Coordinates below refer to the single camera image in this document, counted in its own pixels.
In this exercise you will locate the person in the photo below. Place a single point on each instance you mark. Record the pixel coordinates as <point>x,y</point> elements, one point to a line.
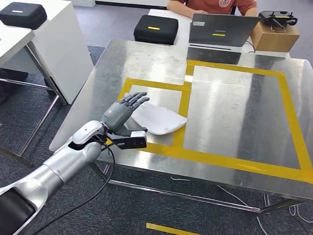
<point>213,5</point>

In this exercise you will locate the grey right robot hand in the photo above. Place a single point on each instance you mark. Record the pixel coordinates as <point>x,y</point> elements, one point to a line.
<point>116,116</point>

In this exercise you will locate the white curved plastic part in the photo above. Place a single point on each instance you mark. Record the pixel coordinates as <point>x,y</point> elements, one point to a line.
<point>158,120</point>

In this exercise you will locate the dark grey laptop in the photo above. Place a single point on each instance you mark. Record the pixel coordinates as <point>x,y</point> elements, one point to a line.
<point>219,29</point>

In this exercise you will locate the white desk steel frame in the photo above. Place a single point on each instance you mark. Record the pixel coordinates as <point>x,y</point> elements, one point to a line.
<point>12,42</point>

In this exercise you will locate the yellow floor tape square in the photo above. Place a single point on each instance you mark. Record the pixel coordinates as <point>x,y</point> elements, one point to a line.
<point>171,229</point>

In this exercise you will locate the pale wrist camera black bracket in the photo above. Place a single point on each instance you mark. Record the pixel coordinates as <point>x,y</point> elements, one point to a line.
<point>133,142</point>

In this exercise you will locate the brown cardboard box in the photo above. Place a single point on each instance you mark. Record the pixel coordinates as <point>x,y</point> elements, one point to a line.
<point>274,40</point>

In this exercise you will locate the person's forearm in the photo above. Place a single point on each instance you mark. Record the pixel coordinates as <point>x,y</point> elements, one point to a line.
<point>251,11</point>
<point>183,9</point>

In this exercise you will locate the black headset device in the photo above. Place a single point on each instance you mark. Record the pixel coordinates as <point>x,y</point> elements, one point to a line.
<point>276,19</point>

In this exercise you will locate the yellow workbench tape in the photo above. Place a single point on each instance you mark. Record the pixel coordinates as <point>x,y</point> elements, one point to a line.
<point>185,97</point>

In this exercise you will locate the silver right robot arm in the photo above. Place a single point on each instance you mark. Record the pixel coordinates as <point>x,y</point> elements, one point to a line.
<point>65,162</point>

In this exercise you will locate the black zip case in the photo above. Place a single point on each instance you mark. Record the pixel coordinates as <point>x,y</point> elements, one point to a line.
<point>156,30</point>
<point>22,16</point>

